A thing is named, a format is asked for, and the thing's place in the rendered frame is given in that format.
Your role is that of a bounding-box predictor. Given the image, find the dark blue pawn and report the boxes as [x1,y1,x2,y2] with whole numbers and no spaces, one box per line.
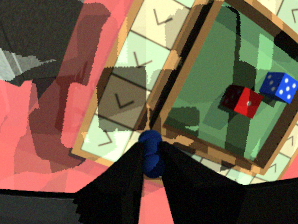
[138,129,165,179]

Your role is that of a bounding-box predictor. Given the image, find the red die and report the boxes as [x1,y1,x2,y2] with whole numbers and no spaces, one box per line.
[221,84,263,119]

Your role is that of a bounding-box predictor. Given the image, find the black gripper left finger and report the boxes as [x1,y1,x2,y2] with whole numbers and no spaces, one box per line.
[0,141,144,224]

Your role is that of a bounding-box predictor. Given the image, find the blue die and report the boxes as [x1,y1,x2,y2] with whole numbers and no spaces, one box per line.
[258,72,298,104]

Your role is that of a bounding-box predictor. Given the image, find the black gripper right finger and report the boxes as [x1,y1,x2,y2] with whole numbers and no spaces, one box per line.
[160,141,298,224]

